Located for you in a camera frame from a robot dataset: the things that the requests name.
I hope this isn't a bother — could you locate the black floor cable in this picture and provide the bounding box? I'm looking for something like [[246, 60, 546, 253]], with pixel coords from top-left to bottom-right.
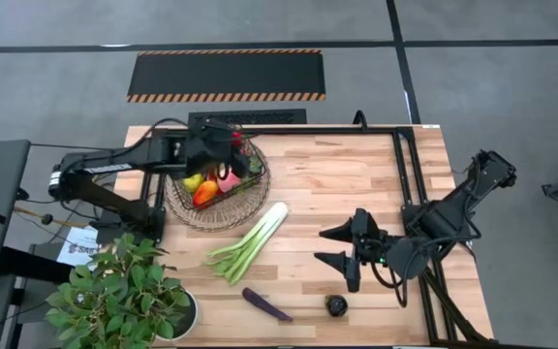
[[15, 187, 91, 243]]

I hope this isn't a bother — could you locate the black furniture leg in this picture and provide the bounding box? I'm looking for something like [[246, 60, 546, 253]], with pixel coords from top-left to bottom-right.
[[0, 245, 75, 286]]

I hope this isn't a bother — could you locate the pink peach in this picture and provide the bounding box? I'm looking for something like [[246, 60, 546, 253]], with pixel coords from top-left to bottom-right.
[[216, 170, 242, 194]]

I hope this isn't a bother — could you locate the black hazard-striped floor mat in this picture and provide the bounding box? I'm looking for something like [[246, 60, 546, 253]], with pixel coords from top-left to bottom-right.
[[126, 48, 327, 104]]

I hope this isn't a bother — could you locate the white plant pot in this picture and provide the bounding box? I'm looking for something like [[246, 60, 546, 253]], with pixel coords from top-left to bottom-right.
[[155, 289, 200, 343]]

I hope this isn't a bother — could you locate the green celery stalk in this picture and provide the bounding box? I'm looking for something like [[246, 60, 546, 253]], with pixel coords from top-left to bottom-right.
[[204, 201, 290, 286]]

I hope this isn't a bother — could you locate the dark round mangosteen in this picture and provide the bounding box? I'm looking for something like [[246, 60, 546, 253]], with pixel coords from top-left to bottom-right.
[[325, 294, 349, 318]]

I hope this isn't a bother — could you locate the white printed paper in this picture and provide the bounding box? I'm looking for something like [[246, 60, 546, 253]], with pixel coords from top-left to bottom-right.
[[55, 225, 104, 267]]

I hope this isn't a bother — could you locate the green potted plant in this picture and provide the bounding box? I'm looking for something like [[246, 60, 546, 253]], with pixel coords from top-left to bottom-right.
[[45, 232, 193, 349]]

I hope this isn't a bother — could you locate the black metal table frame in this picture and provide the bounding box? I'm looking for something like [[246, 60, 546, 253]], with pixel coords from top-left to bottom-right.
[[140, 126, 503, 349]]

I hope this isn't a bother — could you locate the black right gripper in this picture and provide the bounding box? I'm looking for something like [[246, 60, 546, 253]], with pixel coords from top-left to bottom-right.
[[313, 207, 392, 294]]

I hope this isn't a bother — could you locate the dark wire basket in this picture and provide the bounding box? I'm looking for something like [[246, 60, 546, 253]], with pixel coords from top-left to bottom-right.
[[165, 123, 270, 212]]

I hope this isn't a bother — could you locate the yellow-green apple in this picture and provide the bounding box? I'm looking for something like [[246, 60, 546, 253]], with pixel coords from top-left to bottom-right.
[[182, 173, 206, 194]]

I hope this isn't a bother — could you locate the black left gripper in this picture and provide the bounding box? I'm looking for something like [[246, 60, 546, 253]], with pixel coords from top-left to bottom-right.
[[184, 120, 252, 180]]

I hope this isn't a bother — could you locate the long purple eggplant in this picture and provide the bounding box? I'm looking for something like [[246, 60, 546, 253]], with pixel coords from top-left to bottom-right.
[[241, 287, 294, 323]]

